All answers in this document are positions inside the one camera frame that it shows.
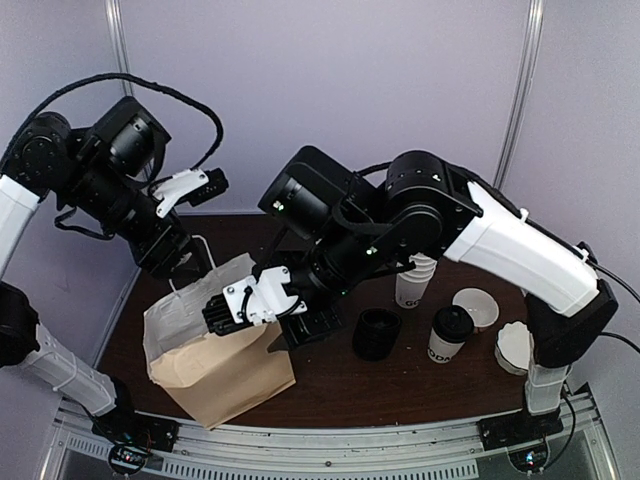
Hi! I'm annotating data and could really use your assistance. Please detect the white round bowl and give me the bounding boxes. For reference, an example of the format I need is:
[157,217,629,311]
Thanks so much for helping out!
[452,288,500,333]

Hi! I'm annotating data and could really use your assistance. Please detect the left metal wall post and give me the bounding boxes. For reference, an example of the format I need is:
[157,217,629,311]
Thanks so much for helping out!
[104,0,131,74]

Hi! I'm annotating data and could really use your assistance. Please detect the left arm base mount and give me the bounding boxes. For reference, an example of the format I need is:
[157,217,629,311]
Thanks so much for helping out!
[88,412,179,477]

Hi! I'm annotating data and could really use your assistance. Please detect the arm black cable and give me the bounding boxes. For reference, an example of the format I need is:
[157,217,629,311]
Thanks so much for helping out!
[592,259,640,361]
[0,72,225,176]

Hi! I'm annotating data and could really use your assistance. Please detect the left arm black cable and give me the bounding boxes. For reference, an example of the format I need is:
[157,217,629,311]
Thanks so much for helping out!
[0,72,225,176]

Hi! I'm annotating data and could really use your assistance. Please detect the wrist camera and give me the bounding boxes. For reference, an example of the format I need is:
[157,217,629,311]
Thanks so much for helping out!
[202,266,308,336]
[151,168,229,218]

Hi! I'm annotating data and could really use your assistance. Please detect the white scalloped bowl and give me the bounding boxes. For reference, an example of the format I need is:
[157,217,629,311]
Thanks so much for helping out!
[494,321,532,376]

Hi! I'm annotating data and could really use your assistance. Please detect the aluminium front rail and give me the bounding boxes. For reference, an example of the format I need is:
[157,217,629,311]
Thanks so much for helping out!
[49,389,611,480]

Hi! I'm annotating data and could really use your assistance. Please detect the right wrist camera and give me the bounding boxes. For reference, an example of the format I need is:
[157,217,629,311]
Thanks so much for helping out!
[202,266,308,336]

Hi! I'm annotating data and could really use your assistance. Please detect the black cup lid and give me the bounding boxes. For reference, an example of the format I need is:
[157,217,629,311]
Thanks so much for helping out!
[432,305,475,344]

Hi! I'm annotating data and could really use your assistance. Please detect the stack of black lids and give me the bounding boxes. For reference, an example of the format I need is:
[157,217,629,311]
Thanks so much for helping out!
[352,308,402,362]

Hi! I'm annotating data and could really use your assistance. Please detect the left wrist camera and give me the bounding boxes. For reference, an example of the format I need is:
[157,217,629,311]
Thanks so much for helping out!
[151,168,229,218]

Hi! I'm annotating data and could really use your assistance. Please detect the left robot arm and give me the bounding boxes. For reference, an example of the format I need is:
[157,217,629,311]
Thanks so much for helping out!
[1,96,198,444]

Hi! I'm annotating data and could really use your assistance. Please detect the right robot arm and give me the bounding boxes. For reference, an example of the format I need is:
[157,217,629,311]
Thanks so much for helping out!
[259,146,618,442]

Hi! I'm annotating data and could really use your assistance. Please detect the metal wall post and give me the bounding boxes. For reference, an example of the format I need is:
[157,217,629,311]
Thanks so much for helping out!
[493,0,545,190]
[104,0,131,74]

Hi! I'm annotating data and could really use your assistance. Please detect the stack of white paper cups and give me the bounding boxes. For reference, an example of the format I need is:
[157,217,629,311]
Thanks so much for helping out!
[395,253,437,309]

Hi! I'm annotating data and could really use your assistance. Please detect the right metal wall post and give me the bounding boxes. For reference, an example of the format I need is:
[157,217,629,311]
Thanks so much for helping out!
[493,0,545,190]

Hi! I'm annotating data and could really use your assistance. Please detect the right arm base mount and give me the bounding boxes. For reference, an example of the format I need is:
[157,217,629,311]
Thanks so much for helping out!
[477,408,564,474]

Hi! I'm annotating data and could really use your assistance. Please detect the brown paper bag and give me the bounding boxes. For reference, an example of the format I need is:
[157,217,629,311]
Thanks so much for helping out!
[143,253,296,430]

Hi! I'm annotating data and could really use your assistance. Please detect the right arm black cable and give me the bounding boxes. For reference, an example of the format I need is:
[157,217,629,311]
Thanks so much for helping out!
[592,259,640,361]

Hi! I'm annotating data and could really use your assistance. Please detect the white paper coffee cup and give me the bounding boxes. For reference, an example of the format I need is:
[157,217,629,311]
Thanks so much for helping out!
[427,331,465,364]

